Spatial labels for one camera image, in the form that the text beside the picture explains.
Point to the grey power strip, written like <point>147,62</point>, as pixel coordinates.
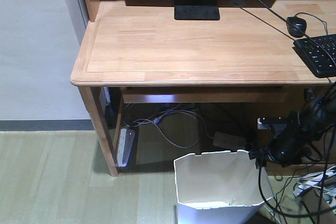
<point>125,144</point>

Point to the white power adapter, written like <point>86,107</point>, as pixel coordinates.
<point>229,142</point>

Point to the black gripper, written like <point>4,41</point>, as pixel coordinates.
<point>287,145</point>

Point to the wooden desk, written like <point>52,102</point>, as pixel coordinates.
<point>139,48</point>

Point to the white plastic trash bin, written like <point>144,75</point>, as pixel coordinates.
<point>219,187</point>

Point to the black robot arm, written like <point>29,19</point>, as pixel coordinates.
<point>317,117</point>

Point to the white power strip right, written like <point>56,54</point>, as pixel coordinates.
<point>314,180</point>

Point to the black computer mouse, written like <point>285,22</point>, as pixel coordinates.
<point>296,26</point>

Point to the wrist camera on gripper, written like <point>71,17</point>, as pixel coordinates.
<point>265,123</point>

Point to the black keyboard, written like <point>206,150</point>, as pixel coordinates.
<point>318,56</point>

